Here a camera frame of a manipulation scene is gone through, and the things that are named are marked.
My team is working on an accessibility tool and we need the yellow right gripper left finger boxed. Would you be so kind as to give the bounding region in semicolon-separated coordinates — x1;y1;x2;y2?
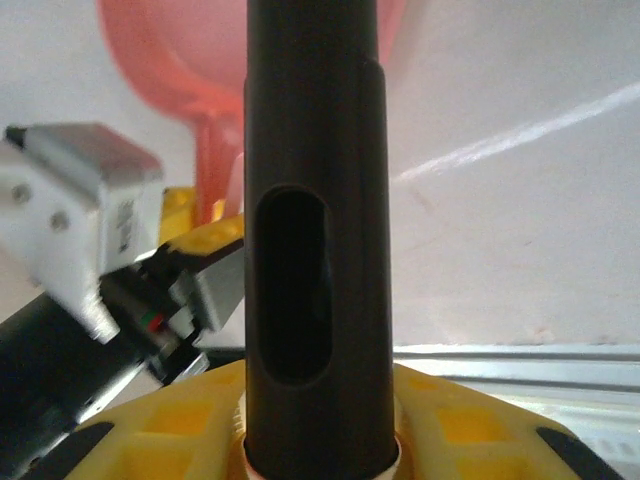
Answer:
62;360;247;480

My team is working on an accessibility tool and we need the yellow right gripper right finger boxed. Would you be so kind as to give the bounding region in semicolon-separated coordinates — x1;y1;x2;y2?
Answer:
393;363;629;480

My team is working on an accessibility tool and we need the pink plastic dustpan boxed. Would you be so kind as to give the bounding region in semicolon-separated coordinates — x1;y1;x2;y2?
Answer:
96;0;405;229

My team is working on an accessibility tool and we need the dark hand brush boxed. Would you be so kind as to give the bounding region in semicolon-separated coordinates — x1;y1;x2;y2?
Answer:
243;0;397;474

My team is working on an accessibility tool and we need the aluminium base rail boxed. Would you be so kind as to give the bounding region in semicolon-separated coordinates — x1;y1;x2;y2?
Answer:
391;343;640;401

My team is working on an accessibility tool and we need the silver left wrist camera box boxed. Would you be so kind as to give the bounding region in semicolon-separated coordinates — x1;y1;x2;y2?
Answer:
0;122;167;346

